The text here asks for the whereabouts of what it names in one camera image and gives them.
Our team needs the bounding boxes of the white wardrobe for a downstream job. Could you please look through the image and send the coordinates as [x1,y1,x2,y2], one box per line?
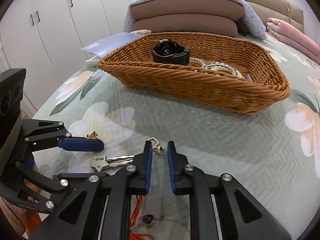
[1,0,134,113]

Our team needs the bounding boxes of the red string bracelet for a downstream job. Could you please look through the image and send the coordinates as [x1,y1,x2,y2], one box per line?
[128,195,156,240]

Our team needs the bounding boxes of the gold square ring charm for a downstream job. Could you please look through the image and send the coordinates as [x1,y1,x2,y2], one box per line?
[148,137,165,155]

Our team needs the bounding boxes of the blue notebook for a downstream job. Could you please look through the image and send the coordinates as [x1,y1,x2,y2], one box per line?
[81,32,141,58]

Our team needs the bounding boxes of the lower brown pillow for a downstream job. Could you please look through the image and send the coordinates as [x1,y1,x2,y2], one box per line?
[131,14,238,37]

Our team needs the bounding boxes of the floral green bedspread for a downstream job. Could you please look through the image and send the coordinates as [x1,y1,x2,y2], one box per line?
[35,36,319,239]

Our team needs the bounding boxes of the brown pillow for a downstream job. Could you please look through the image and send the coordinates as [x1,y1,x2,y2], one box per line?
[131,14,238,37]
[130,0,245,21]

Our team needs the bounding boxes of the black smart watch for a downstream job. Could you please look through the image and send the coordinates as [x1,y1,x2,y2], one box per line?
[152,39,190,66]

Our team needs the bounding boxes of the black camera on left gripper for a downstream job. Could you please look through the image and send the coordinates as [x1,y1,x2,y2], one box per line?
[0,68,26,172]

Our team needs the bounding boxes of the woven wicker basket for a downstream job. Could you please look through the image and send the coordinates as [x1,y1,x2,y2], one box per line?
[98,32,291,115]

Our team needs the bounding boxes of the upper brown pillow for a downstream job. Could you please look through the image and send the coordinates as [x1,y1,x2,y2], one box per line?
[130,0,245,21]

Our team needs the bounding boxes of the clear bead bracelet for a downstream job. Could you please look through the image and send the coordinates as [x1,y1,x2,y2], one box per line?
[189,56,253,81]

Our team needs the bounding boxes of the silver keys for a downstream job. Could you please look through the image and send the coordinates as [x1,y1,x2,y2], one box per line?
[89,155,135,172]

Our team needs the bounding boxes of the pink folded quilt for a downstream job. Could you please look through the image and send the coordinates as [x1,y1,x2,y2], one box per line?
[266,18,319,63]

